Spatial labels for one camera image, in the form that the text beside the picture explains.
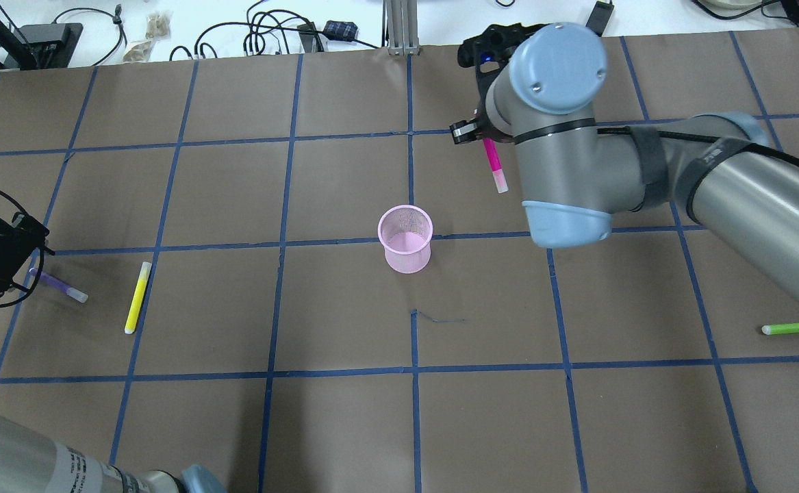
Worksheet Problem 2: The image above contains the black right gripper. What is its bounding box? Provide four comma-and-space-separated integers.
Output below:
449, 24, 544, 144

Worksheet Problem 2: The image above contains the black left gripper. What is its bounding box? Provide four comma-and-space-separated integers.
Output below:
0, 212, 54, 299

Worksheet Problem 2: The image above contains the purple marker pen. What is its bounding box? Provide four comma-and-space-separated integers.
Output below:
37, 271, 89, 303

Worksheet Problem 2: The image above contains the pink marker pen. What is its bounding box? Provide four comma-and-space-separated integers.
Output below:
483, 138, 509, 194

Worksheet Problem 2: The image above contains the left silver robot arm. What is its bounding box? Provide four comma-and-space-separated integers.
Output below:
0, 208, 225, 492

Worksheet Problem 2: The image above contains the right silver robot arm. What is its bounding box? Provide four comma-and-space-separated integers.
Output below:
450, 23, 799, 302

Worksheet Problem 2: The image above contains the pink mesh cup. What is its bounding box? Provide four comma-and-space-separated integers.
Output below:
377, 205, 434, 274

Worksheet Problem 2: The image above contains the black power adapter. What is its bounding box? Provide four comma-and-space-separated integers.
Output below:
585, 1, 615, 37

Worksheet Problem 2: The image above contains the yellow marker pen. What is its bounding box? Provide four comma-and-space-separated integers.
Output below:
124, 262, 152, 335

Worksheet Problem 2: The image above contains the green marker pen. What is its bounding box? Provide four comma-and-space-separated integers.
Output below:
760, 323, 799, 335

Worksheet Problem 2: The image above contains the aluminium frame post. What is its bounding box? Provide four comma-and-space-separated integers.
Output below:
381, 0, 420, 56

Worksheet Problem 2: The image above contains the black camera stand base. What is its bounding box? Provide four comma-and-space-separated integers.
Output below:
0, 2, 84, 70

